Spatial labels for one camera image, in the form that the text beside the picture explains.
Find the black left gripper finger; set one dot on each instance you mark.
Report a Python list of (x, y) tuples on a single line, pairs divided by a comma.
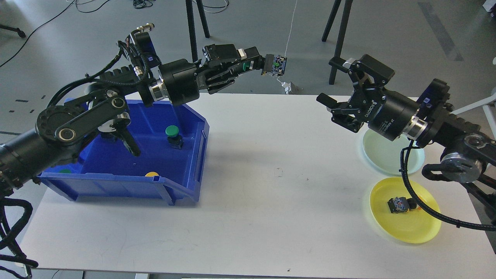
[(220, 57)]

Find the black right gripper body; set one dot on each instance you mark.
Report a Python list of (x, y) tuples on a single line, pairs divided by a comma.
[(386, 112)]

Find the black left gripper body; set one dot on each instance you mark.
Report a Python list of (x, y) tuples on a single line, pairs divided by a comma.
[(180, 81)]

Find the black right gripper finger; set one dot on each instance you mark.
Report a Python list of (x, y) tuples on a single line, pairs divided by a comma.
[(369, 77), (351, 114)]

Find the green button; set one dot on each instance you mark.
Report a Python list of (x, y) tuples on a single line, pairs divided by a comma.
[(274, 65), (174, 138)]

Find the yellow button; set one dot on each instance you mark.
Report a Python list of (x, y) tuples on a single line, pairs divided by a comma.
[(402, 205), (108, 138)]

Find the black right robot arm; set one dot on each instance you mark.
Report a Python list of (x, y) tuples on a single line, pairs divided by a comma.
[(429, 119)]

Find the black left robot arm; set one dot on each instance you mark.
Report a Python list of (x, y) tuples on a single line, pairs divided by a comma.
[(96, 104)]

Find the light green plate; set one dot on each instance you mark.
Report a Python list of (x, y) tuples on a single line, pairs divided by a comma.
[(383, 154)]

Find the yellow button front edge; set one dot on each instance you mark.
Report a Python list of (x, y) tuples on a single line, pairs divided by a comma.
[(152, 174)]

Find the yellow plate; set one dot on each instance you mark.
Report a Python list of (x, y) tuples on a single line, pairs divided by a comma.
[(414, 227)]

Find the blue plastic bin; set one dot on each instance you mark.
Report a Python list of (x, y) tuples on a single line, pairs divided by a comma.
[(109, 169)]

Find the black tripod right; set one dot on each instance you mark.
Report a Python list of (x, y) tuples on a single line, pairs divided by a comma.
[(341, 34)]

